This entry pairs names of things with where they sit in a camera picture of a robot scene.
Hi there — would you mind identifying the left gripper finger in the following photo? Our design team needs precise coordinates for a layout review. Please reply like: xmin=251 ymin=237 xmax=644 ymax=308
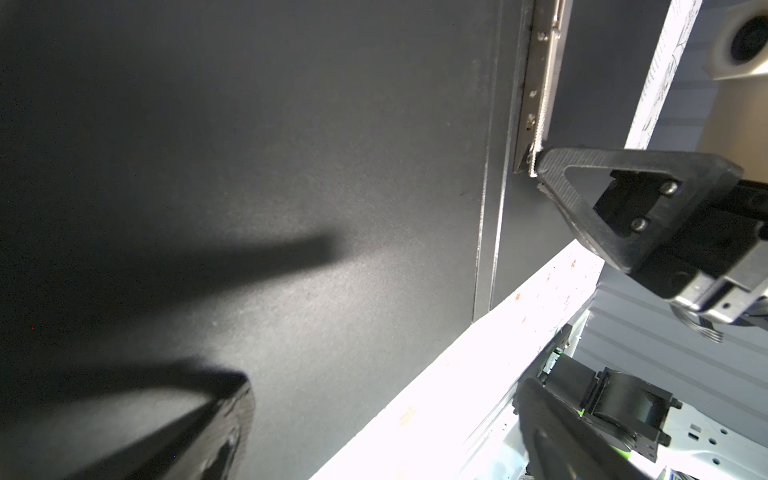
xmin=70 ymin=374 xmax=255 ymax=479

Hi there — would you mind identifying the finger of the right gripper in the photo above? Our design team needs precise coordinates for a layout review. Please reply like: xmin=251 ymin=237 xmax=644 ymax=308
xmin=536 ymin=147 xmax=743 ymax=273

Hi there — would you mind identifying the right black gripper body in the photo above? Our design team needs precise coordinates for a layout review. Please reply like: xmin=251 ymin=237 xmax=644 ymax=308
xmin=629 ymin=180 xmax=767 ymax=327

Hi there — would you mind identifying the grey folder with black inside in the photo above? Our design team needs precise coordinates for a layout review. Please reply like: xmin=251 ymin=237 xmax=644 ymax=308
xmin=0 ymin=0 xmax=673 ymax=480

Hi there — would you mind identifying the floral table mat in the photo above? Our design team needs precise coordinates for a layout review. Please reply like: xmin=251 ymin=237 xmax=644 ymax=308
xmin=317 ymin=1 xmax=701 ymax=479

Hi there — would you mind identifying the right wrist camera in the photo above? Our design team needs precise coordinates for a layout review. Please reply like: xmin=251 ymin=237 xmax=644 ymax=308
xmin=697 ymin=1 xmax=767 ymax=183

